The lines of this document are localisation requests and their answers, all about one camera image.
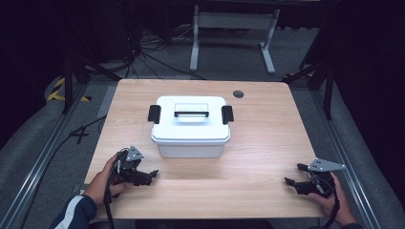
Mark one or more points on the black tripod stand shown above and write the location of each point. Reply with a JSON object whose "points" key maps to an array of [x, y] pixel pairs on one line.
{"points": [[328, 92], [68, 86]]}

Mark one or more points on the white plastic storage box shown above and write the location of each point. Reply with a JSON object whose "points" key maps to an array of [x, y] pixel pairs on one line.
{"points": [[191, 150]]}

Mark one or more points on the white metal table frame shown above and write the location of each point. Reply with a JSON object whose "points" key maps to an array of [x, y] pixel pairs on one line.
{"points": [[235, 20]]}

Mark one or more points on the yellow black floor tape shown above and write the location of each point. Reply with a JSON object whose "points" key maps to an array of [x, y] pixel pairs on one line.
{"points": [[57, 92]]}

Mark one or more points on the white storage box lid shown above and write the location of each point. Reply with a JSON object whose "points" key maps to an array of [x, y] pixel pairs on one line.
{"points": [[191, 127]]}

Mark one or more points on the person's left hand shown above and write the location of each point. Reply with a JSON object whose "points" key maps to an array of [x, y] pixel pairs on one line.
{"points": [[98, 186]]}

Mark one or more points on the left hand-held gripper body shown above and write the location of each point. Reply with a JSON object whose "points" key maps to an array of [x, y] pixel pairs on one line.
{"points": [[131, 156]]}

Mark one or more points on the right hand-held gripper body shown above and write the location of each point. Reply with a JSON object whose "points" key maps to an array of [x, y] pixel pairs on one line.
{"points": [[322, 178]]}

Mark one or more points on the person's right hand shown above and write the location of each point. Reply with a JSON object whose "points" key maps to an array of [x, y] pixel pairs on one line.
{"points": [[337, 206]]}

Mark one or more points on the aluminium floor rail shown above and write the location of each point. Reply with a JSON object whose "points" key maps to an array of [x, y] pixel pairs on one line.
{"points": [[347, 165], [35, 171]]}

